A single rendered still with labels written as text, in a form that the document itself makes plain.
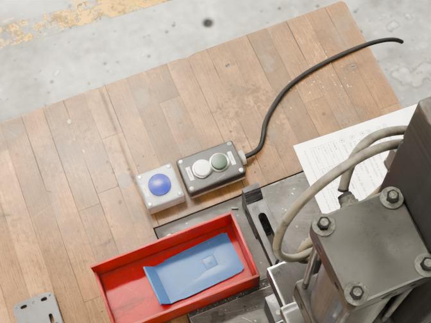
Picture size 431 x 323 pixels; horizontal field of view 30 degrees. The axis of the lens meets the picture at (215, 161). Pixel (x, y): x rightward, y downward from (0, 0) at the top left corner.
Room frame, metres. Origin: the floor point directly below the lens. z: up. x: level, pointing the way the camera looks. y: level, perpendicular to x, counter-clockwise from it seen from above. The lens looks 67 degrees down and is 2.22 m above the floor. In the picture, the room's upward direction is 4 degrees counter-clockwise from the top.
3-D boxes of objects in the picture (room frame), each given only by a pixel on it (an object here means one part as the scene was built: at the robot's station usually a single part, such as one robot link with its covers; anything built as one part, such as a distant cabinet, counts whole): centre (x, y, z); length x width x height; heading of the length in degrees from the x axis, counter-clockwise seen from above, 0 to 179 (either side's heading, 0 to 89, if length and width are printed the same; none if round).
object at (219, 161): (0.54, -0.01, 0.93); 0.03 x 0.03 x 0.02
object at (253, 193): (0.44, -0.06, 0.95); 0.06 x 0.03 x 0.09; 18
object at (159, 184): (0.51, 0.10, 0.93); 0.04 x 0.04 x 0.02
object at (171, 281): (0.36, 0.05, 0.92); 0.15 x 0.07 x 0.03; 112
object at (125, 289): (0.35, 0.08, 0.93); 0.25 x 0.12 x 0.06; 108
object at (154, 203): (0.51, 0.10, 0.90); 0.07 x 0.07 x 0.06; 18
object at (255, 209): (0.38, -0.08, 0.95); 0.15 x 0.03 x 0.10; 18
